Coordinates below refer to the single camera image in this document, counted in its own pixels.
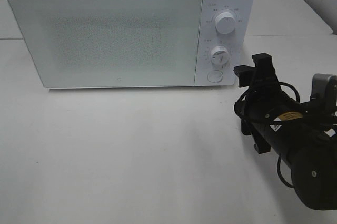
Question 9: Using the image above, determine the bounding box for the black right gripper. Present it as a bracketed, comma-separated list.
[234, 53, 336, 154]

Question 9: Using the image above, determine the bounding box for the white timer knob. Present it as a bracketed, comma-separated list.
[210, 46, 230, 66]

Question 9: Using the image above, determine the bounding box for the round white door button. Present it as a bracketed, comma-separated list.
[207, 70, 223, 83]

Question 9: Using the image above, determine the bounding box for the white microwave door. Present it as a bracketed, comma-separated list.
[8, 0, 202, 89]

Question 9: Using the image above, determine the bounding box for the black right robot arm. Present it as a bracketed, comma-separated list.
[234, 53, 336, 210]

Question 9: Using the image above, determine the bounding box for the white upper power knob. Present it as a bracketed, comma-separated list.
[214, 10, 237, 34]

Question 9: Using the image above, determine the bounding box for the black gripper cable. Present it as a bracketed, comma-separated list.
[233, 76, 337, 189]

